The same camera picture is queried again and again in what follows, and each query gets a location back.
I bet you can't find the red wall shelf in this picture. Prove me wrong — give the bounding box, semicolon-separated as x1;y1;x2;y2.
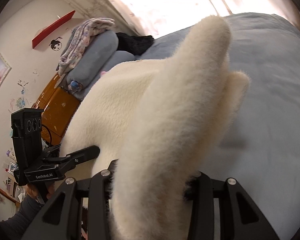
32;10;76;49

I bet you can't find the black fluffy garment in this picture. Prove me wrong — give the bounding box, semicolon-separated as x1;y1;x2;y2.
116;33;154;56

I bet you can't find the blue pillow near plush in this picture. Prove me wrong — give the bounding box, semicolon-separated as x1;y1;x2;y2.
73;50;136;101

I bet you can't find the floral white curtain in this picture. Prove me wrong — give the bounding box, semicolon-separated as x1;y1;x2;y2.
48;0;300;41

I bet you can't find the patterned folded blanket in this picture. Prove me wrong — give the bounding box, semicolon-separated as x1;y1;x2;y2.
57;17;115;77

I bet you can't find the orange wooden headboard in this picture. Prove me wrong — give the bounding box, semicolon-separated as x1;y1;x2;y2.
32;74;81;145

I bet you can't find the cream fluffy sweater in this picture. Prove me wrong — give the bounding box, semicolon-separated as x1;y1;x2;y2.
60;16;250;239

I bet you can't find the person's left hand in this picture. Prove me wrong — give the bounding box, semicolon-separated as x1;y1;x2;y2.
24;183;55;202

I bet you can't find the blue pillow upper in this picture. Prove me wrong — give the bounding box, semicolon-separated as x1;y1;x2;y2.
66;31;119;88

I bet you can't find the blue bed blanket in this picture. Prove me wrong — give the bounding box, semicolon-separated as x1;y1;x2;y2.
139;13;300;239

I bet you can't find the dark grey sleeve forearm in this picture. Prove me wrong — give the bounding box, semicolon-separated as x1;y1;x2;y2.
0;196;43;239

